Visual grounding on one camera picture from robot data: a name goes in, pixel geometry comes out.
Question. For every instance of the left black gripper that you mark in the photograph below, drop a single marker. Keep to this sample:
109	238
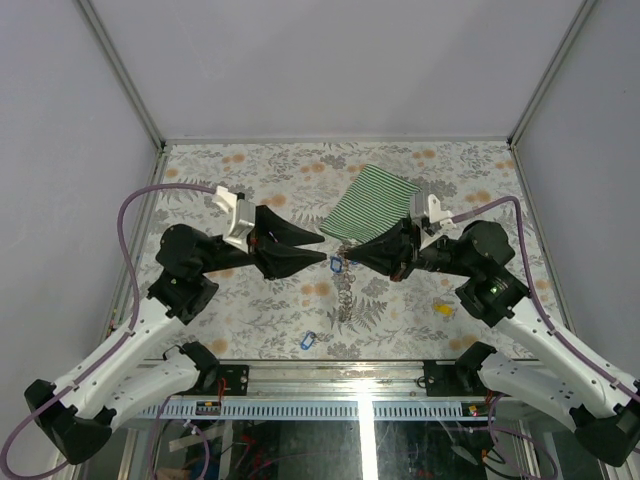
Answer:
270	245

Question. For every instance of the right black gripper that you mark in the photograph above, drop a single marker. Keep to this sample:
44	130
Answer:
396	252

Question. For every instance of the key with blue tag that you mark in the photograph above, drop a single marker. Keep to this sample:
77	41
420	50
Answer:
336	264

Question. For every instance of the blue key tag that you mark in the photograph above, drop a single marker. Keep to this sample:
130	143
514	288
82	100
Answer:
308	340

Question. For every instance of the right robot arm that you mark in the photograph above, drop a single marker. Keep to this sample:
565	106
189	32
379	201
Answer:
593	399

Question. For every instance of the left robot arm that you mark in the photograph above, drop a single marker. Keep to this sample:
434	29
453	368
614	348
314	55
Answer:
80	410

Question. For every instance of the green striped cloth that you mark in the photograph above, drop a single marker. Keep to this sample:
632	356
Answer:
374	202

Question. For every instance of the yellow key tag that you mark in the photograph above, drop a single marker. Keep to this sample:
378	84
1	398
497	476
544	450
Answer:
446	309

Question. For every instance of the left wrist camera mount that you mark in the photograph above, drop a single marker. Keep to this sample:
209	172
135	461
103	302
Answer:
242	215

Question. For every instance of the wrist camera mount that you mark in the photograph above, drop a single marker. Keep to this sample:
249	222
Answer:
426	212
242	215

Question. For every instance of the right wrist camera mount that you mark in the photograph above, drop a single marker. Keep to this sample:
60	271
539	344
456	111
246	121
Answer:
426	212

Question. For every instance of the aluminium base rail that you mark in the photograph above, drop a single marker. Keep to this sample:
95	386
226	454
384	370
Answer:
301	390

